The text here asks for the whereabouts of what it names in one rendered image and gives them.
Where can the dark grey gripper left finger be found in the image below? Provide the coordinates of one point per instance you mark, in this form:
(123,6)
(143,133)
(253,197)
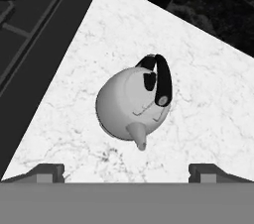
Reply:
(49,172)

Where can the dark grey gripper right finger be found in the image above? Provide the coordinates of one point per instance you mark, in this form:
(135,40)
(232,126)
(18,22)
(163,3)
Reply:
(205,172)

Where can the dark cabinet drawer front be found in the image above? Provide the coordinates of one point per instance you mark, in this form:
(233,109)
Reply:
(20,33)

